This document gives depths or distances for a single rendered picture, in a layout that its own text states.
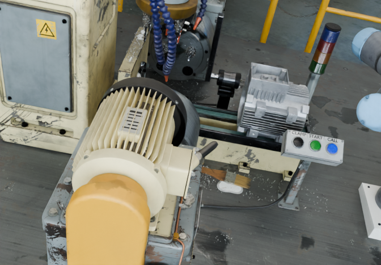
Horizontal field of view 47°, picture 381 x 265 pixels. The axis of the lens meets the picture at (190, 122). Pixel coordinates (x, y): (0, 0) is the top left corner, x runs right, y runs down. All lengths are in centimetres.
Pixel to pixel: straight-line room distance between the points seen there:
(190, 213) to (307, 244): 59
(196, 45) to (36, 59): 59
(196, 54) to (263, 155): 44
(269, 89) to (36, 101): 71
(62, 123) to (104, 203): 79
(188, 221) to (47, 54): 66
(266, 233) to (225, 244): 14
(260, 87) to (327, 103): 71
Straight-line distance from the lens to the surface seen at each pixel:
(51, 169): 145
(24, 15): 126
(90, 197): 65
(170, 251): 83
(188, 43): 160
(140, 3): 127
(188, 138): 110
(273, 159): 153
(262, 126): 142
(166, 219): 84
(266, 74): 142
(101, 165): 70
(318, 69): 173
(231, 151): 150
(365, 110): 99
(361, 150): 184
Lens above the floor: 183
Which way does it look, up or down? 38 degrees down
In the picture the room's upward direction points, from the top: 11 degrees clockwise
